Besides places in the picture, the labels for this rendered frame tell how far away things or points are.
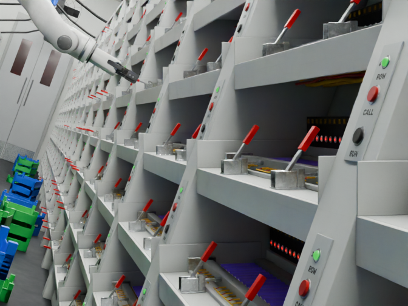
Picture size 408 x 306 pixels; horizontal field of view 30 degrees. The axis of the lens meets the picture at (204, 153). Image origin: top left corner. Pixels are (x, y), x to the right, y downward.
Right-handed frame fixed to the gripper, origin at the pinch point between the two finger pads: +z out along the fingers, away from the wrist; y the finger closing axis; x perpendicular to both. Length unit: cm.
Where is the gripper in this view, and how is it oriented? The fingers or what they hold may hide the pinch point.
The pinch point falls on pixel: (132, 76)
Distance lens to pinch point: 258.5
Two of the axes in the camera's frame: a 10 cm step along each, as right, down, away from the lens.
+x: 4.9, -8.7, 0.7
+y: 2.1, 0.4, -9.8
